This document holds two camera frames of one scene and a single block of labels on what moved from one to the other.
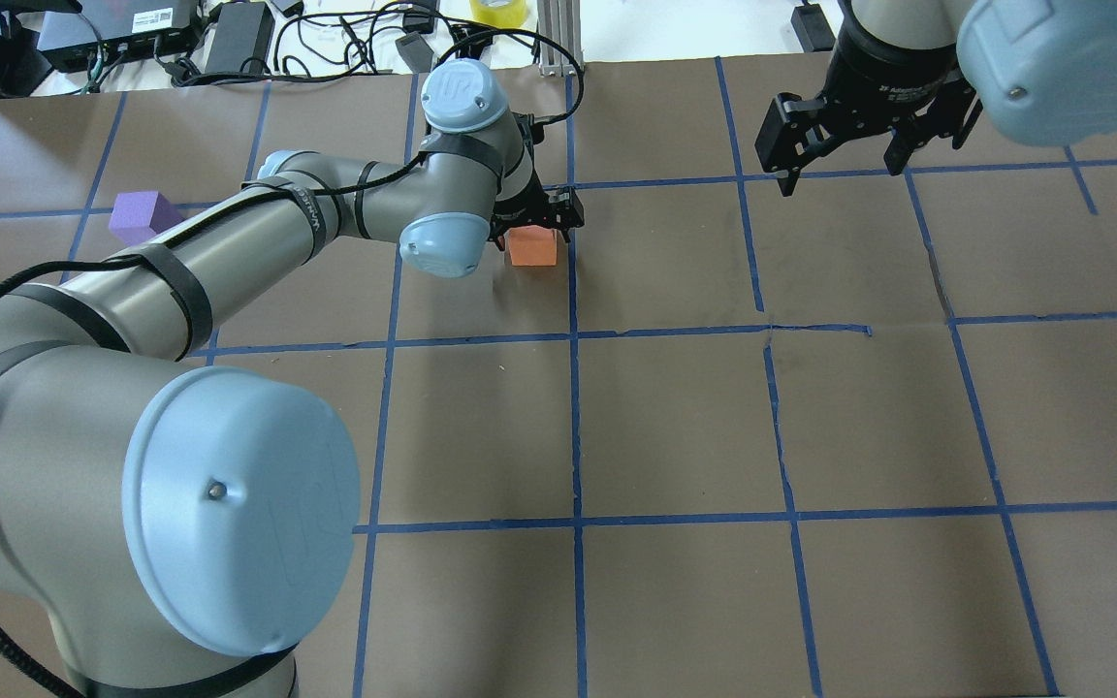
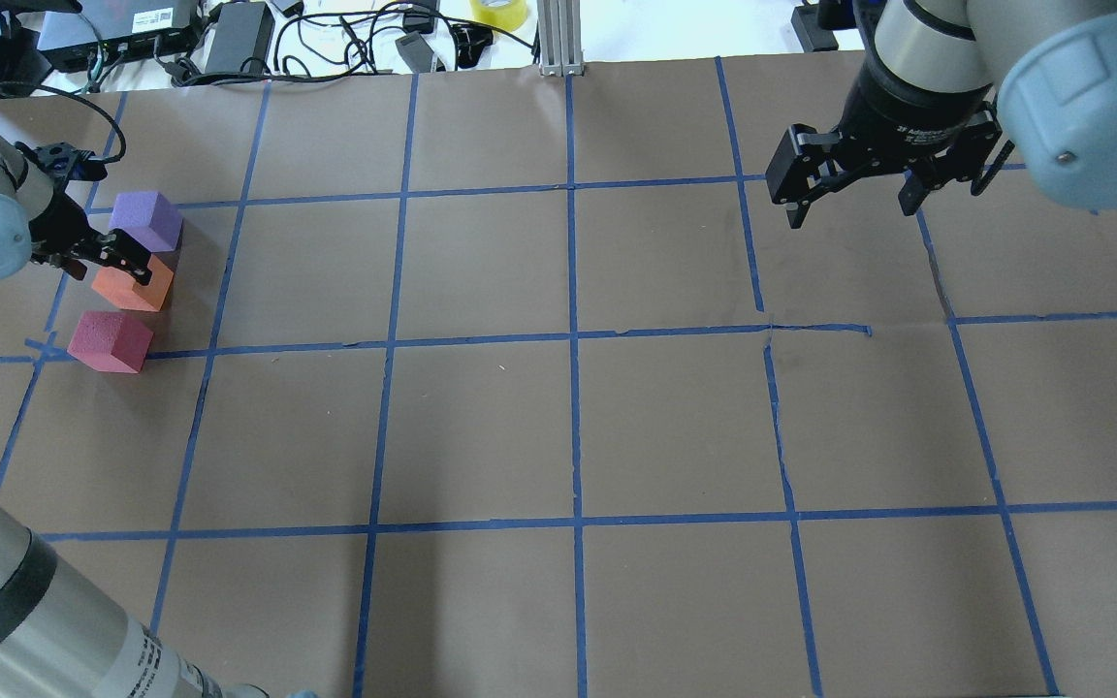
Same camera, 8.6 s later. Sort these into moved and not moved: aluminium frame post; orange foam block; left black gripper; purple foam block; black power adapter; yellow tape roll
Moved: orange foam block; left black gripper
Not moved: aluminium frame post; black power adapter; yellow tape roll; purple foam block
